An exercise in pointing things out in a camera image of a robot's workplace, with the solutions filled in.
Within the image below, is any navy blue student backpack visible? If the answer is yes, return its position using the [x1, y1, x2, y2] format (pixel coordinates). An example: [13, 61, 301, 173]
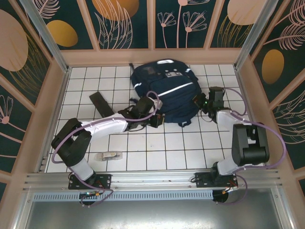
[89, 58, 200, 127]

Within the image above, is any clear plastic stationery case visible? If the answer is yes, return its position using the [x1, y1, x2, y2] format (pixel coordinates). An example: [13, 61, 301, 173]
[94, 150, 123, 162]

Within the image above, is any grey metal panel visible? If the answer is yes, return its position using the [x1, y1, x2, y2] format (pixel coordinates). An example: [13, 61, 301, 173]
[23, 199, 283, 229]

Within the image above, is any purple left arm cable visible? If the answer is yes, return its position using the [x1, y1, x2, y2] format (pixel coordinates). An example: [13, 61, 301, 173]
[51, 91, 161, 208]

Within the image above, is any aluminium mounting rail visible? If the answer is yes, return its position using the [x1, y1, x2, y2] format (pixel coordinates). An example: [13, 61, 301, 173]
[22, 169, 283, 191]

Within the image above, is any aluminium frame post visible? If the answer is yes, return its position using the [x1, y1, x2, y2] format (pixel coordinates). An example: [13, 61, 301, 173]
[20, 0, 71, 73]
[234, 0, 279, 70]

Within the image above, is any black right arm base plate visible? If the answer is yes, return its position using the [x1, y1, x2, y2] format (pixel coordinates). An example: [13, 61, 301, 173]
[194, 171, 239, 189]

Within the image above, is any grey slotted cable duct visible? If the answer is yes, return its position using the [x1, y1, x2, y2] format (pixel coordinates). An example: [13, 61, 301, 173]
[33, 190, 214, 201]

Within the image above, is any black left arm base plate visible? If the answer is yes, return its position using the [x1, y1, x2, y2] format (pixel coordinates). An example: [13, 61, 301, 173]
[68, 173, 112, 190]

